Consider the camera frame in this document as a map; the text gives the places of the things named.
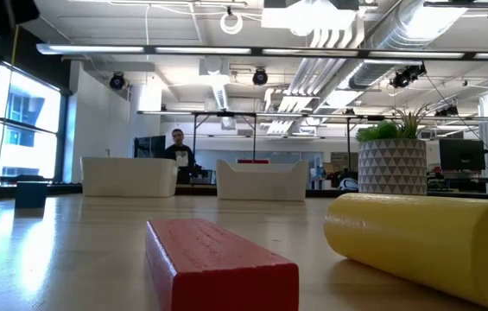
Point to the black background robot arm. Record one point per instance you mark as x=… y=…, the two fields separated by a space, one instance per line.
x=202 y=173

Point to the red background bar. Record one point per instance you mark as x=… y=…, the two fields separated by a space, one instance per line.
x=253 y=161

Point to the white curved-rim plastic bin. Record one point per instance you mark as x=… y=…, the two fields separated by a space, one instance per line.
x=261 y=181

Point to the person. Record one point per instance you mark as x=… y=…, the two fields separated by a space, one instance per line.
x=181 y=153

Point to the black ceiling spotlight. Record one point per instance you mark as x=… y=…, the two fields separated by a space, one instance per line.
x=260 y=77
x=117 y=80

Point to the black monitor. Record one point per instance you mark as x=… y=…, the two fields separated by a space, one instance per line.
x=150 y=147
x=461 y=154

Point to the soccer ball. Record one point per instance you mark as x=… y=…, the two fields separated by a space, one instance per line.
x=348 y=184

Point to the long red rectangular block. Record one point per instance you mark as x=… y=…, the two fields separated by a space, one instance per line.
x=209 y=259

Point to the long overhead light bar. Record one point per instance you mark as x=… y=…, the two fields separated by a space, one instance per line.
x=202 y=50

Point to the white straight-rimmed plastic bin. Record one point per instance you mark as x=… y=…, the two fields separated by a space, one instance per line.
x=129 y=177

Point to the green succulent plant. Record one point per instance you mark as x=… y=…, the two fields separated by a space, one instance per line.
x=377 y=131

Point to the triangle-patterned plant pot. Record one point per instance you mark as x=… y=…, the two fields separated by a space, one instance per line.
x=392 y=166

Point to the spiky air plant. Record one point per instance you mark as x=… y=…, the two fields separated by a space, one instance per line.
x=410 y=125

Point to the black ceiling track light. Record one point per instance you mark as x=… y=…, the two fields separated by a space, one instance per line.
x=407 y=75

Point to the yellow cylinder block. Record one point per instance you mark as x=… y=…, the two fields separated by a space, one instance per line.
x=420 y=242

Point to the small blue cube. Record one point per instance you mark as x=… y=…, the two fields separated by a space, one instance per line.
x=31 y=195

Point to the black background rig frame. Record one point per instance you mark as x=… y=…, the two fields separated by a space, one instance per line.
x=194 y=142

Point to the black aluminium table frame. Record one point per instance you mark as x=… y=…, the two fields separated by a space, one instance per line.
x=196 y=190

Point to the silver ceiling duct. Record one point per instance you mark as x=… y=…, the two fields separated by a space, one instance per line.
x=399 y=39

